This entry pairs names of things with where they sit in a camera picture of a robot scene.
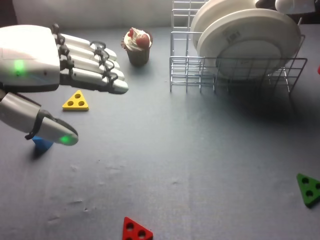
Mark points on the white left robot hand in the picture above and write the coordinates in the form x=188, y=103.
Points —
x=30, y=55

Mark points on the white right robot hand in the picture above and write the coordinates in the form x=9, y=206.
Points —
x=287, y=5

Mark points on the yellow triangle block with holes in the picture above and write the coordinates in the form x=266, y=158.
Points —
x=75, y=108

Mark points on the small red object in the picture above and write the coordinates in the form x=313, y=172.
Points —
x=318, y=70

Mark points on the small blue block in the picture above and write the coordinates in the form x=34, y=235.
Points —
x=41, y=145

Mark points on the chocolate cupcake with cream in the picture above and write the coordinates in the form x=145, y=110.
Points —
x=137, y=56

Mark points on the green triangle block with holes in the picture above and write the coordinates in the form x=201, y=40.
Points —
x=311, y=187

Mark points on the red triangle block with holes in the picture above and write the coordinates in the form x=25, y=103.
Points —
x=136, y=230

